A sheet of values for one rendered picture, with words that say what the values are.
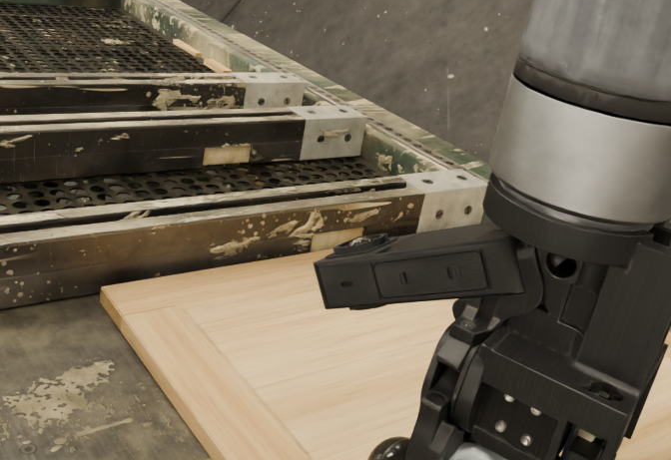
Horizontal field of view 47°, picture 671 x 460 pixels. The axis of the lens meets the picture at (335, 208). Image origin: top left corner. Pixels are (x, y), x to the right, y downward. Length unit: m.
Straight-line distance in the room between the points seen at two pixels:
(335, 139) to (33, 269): 0.63
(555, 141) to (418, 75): 2.38
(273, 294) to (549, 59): 0.58
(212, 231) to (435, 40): 1.95
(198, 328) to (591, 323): 0.49
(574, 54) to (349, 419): 0.46
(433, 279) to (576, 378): 0.07
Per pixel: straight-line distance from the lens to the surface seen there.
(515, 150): 0.30
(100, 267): 0.82
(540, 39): 0.30
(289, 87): 1.43
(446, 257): 0.34
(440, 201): 1.05
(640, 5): 0.28
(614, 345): 0.33
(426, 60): 2.69
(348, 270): 0.37
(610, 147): 0.29
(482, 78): 2.52
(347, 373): 0.73
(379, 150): 1.29
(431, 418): 0.35
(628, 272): 0.32
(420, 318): 0.85
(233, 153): 1.19
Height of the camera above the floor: 1.80
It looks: 45 degrees down
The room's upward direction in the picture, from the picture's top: 51 degrees counter-clockwise
